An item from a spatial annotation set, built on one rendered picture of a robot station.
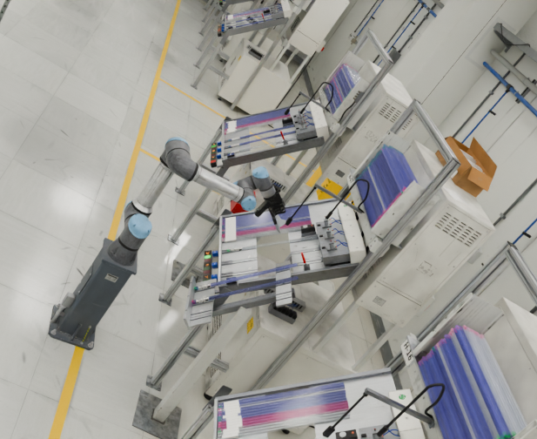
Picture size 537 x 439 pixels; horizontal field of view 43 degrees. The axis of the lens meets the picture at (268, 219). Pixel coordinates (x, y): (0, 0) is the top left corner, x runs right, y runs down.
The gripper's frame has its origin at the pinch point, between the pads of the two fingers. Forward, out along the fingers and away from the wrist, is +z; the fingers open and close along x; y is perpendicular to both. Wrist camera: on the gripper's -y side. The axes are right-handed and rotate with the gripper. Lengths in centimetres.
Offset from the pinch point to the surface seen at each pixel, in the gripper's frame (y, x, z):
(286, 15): 34, 440, 12
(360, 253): 36.9, -30.0, 12.2
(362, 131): 61, 113, 18
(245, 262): -21.4, -13.0, 6.8
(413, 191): 70, -33, -15
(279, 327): -17, -25, 45
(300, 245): 7.8, -4.7, 12.6
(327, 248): 21.9, -22.1, 8.5
